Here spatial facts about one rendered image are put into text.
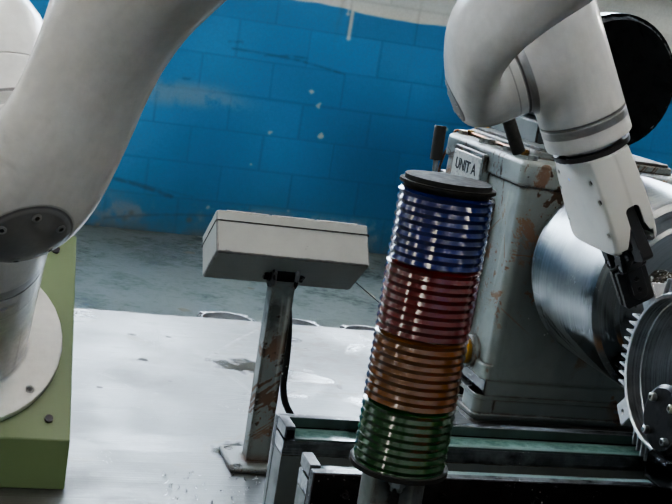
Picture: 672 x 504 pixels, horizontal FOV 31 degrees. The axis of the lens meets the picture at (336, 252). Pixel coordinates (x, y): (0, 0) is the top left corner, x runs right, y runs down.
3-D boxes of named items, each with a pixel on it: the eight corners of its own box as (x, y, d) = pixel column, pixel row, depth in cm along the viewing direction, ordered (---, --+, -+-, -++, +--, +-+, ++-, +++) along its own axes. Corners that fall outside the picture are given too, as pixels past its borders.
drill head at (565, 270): (624, 333, 178) (659, 166, 173) (776, 422, 143) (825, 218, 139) (469, 320, 170) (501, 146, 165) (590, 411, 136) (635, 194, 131)
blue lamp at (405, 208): (460, 255, 78) (473, 188, 77) (497, 278, 73) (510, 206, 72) (374, 246, 77) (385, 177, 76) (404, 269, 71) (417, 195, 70)
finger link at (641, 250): (606, 182, 115) (596, 208, 120) (649, 248, 112) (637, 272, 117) (617, 177, 115) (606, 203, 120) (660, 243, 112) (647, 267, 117)
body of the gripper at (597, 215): (531, 142, 120) (562, 242, 123) (578, 158, 110) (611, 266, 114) (596, 113, 121) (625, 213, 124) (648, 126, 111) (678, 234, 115)
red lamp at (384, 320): (448, 321, 79) (460, 255, 78) (483, 349, 74) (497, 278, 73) (362, 314, 77) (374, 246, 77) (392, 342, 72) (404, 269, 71)
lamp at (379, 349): (436, 386, 80) (448, 321, 79) (470, 418, 74) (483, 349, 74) (351, 380, 78) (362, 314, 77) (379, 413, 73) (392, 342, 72)
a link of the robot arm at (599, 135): (523, 125, 118) (531, 153, 119) (563, 137, 110) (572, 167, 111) (596, 92, 120) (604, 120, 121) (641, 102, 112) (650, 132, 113)
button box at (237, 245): (349, 291, 136) (347, 248, 138) (371, 266, 130) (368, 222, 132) (201, 277, 131) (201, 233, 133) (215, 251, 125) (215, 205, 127)
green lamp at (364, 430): (425, 449, 81) (436, 386, 80) (458, 486, 75) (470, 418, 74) (341, 445, 79) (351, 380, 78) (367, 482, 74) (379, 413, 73)
